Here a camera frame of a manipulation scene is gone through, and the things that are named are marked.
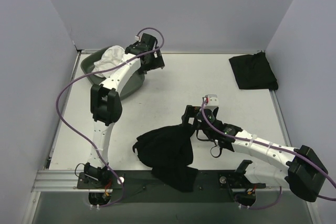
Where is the folded black t shirt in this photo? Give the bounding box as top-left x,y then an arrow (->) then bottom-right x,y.
229,51 -> 278,90

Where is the black t shirt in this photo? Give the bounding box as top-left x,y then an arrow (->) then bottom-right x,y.
132,125 -> 198,193
229,51 -> 278,90

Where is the aluminium front rail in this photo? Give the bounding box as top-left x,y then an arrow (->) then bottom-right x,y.
33,169 -> 288,194

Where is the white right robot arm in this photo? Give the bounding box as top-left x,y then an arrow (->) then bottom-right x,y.
182,105 -> 328,202

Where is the crumpled white t shirt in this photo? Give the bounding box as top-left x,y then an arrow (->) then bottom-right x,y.
93,45 -> 124,72

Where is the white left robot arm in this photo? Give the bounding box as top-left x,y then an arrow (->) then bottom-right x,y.
84,33 -> 165,188

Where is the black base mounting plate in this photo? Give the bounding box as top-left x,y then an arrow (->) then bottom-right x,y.
76,170 -> 266,204

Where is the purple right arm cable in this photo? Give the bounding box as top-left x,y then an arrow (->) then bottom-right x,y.
201,97 -> 336,210

